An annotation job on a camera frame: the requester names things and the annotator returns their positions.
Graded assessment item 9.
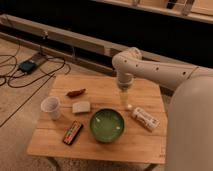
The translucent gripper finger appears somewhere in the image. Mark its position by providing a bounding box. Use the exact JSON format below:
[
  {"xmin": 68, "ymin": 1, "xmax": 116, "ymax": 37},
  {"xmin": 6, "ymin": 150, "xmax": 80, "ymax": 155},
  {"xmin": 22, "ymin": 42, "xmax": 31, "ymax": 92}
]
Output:
[
  {"xmin": 125, "ymin": 90, "xmax": 132, "ymax": 110},
  {"xmin": 119, "ymin": 90, "xmax": 125, "ymax": 104}
]

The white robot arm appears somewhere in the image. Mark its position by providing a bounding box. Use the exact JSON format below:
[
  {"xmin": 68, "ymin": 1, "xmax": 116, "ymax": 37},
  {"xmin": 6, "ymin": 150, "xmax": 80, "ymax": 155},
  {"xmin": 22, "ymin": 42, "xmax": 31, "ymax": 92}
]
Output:
[{"xmin": 112, "ymin": 47, "xmax": 213, "ymax": 171}]

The green ceramic bowl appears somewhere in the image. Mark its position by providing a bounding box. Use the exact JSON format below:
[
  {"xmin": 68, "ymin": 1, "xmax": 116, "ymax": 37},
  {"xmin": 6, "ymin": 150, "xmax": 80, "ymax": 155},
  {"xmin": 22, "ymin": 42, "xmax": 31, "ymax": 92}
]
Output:
[{"xmin": 90, "ymin": 108, "xmax": 125, "ymax": 143}]

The white sponge block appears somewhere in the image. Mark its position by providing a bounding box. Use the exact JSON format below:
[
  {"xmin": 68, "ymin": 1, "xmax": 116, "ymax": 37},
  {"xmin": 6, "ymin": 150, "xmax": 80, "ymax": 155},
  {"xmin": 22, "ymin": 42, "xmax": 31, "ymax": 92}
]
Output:
[{"xmin": 72, "ymin": 101, "xmax": 91, "ymax": 114}]

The wooden table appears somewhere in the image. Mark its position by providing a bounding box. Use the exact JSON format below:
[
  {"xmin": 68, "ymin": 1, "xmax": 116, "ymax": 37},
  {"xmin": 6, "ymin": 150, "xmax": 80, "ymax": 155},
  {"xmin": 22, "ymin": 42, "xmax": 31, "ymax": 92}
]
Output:
[{"xmin": 26, "ymin": 73, "xmax": 168, "ymax": 171}]

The brown sausage snack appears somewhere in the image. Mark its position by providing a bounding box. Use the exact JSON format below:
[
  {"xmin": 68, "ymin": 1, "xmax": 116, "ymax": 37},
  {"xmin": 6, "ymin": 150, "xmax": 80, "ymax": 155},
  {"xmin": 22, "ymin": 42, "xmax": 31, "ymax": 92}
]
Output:
[{"xmin": 66, "ymin": 89, "xmax": 86, "ymax": 98}]

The black candy bar packet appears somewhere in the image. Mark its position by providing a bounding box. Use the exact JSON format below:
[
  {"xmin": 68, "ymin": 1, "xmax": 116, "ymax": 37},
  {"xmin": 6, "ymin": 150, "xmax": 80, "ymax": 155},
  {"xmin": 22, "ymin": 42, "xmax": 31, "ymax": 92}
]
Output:
[{"xmin": 63, "ymin": 121, "xmax": 83, "ymax": 145}]

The white plastic cup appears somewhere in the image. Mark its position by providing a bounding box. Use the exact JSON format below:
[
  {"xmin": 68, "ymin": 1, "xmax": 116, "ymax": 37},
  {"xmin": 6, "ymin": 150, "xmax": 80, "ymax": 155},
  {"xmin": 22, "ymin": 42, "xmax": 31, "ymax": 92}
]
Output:
[{"xmin": 41, "ymin": 96, "xmax": 60, "ymax": 120}]

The blue power adapter box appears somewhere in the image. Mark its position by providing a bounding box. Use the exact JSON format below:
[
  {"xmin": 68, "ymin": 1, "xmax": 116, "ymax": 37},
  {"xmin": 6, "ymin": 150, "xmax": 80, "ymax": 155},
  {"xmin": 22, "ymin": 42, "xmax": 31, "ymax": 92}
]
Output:
[{"xmin": 18, "ymin": 61, "xmax": 36, "ymax": 74}]

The wooden baseboard rail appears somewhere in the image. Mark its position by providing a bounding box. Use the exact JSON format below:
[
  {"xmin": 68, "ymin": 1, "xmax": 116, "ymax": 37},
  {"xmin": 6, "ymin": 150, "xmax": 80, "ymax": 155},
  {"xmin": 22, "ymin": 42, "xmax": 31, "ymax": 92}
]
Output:
[{"xmin": 0, "ymin": 13, "xmax": 213, "ymax": 69}]

